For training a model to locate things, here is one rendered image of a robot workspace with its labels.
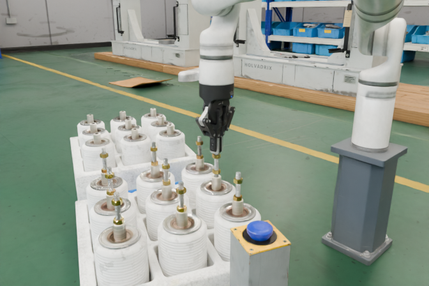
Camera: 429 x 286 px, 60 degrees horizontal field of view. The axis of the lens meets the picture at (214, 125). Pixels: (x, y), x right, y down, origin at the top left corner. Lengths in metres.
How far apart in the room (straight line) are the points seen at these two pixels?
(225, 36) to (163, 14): 7.38
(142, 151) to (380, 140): 0.69
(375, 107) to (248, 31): 2.57
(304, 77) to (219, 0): 2.23
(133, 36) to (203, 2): 4.35
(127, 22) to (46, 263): 4.28
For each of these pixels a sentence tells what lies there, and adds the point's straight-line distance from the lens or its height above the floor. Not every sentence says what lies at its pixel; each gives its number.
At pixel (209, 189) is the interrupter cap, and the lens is 0.87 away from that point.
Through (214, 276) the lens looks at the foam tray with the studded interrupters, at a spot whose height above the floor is 0.18.
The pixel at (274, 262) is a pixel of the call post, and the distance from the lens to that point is 0.59.
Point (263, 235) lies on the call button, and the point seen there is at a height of 0.33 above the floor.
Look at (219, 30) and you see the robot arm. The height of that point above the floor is 0.61.
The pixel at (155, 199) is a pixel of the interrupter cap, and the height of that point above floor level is 0.25.
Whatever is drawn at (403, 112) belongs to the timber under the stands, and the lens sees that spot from 2.52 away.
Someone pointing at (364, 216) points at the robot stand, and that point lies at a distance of 1.07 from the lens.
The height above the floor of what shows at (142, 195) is 0.22.
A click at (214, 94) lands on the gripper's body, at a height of 0.48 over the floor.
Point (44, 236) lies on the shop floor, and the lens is 1.26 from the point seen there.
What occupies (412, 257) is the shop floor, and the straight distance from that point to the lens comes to 1.21.
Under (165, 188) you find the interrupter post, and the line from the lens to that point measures 0.82.
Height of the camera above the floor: 0.65
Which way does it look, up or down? 17 degrees down
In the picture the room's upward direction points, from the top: straight up
